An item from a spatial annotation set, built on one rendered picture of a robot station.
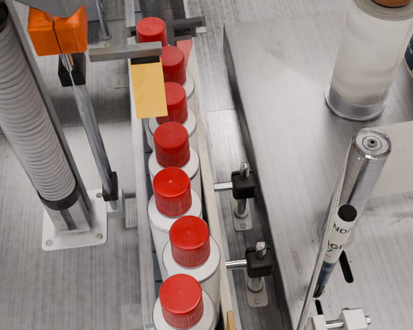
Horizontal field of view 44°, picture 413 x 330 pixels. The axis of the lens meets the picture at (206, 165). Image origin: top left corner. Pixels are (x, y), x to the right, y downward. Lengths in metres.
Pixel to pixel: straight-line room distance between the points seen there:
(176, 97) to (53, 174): 0.15
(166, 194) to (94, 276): 0.28
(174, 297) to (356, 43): 0.42
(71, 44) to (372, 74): 0.41
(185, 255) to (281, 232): 0.25
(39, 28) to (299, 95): 0.46
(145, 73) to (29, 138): 0.16
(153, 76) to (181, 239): 0.16
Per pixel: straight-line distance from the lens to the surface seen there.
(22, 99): 0.36
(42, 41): 0.44
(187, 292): 0.40
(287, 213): 0.67
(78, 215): 0.69
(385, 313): 0.64
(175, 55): 0.55
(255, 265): 0.59
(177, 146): 0.47
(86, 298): 0.69
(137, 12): 0.94
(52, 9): 0.28
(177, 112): 0.51
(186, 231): 0.42
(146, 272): 0.54
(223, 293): 0.58
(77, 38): 0.44
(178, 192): 0.44
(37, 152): 0.40
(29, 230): 0.75
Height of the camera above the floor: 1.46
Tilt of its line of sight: 55 degrees down
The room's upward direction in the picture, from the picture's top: 2 degrees counter-clockwise
